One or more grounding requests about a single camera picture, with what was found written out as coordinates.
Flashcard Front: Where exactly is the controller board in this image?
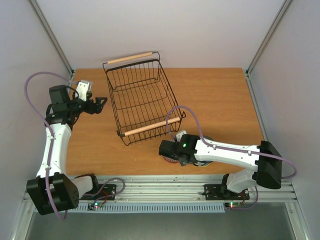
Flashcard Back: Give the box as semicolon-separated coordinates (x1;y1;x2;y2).
87;202;104;211
224;201;244;209

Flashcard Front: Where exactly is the aluminium rail frame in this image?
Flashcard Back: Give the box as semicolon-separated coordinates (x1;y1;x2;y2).
79;174;297;204

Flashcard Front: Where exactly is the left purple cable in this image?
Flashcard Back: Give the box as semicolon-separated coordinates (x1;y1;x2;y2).
24;71;76;221

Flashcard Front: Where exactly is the white yellow bowl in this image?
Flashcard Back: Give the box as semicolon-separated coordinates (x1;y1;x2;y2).
193;161;212;168

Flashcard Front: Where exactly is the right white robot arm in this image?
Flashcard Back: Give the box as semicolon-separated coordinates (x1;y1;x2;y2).
158;131;282;200

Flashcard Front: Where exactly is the right controller board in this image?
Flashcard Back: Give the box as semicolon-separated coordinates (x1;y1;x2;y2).
224;201;244;209

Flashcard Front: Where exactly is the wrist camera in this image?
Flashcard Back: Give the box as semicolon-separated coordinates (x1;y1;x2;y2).
76;80;93;102
175;130;187;142

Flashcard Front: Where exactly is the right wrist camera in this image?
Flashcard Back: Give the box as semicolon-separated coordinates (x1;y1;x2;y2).
175;130;187;142

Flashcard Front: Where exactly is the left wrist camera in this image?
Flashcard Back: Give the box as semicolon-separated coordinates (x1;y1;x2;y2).
76;80;93;102

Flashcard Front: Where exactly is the red patterned bowl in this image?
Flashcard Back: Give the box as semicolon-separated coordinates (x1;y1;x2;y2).
163;156;179;164

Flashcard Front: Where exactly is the grey slotted cable duct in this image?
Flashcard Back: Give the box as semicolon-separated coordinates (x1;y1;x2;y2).
68;202;225;214

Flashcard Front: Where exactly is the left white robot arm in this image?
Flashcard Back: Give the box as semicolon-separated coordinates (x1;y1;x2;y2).
26;80;108;215

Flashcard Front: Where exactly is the left controller board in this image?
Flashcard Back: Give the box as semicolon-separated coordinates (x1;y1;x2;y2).
87;202;104;211

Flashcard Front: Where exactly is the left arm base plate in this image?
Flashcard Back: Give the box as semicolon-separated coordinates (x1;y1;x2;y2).
80;184;117;201

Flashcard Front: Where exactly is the black wire dish rack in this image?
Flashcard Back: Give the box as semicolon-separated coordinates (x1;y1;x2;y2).
102;51;186;146

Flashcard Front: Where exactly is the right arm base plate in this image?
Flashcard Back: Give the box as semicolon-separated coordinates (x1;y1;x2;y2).
202;184;250;201

